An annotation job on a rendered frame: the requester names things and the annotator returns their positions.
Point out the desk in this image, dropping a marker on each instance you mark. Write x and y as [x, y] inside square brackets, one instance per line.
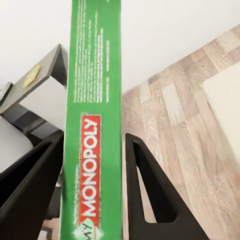
[45, 99]

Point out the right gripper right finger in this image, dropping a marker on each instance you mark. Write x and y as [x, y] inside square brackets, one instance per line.
[174, 220]

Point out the jigsaw puzzle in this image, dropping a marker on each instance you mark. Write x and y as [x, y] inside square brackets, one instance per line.
[30, 78]

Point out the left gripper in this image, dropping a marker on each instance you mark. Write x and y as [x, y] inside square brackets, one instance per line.
[55, 205]

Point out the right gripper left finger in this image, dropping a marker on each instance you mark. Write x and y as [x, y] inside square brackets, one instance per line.
[26, 190]

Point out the board game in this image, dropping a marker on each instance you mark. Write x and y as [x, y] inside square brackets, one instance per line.
[91, 205]

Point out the swivel chair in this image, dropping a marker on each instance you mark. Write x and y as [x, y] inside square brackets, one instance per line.
[13, 144]

